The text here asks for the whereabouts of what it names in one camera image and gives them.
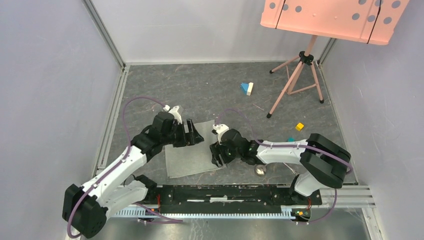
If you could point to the grey cloth napkin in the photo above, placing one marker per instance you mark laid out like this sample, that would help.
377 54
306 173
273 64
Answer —
190 160

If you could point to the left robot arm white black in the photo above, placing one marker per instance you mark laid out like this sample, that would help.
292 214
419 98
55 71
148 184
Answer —
87 208

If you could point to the blue and white block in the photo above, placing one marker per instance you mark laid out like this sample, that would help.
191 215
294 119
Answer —
247 88

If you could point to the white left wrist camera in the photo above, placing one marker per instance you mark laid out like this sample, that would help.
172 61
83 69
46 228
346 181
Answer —
175 111

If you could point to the yellow cube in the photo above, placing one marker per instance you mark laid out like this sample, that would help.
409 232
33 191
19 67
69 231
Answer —
300 126

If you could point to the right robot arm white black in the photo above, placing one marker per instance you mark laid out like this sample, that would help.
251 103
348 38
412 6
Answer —
325 162

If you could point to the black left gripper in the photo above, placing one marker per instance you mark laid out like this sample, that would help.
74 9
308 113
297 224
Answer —
191 139

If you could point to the silver fork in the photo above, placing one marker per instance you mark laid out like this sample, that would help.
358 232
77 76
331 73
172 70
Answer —
291 169

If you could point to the silver spoon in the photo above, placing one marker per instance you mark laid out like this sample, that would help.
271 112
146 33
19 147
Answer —
260 170

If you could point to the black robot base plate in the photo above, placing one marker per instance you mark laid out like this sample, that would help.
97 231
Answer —
227 199

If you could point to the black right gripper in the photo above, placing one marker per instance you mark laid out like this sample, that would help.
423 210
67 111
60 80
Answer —
217 149

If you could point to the pink music stand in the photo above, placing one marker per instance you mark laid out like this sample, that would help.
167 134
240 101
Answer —
364 21

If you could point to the white slotted cable duct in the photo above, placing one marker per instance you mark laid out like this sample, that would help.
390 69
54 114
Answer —
139 212

